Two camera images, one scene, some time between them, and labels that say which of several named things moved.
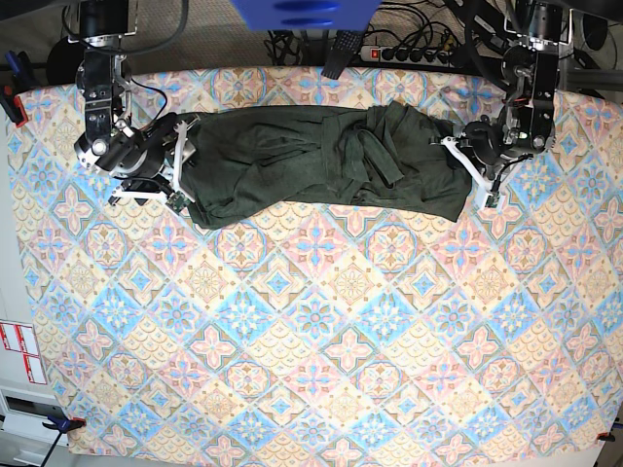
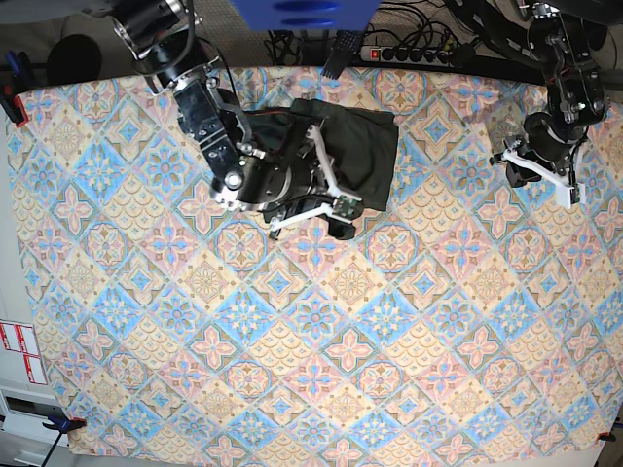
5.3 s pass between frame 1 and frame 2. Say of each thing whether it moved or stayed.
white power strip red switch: stayed
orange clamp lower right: stayed
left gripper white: moved
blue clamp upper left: stayed
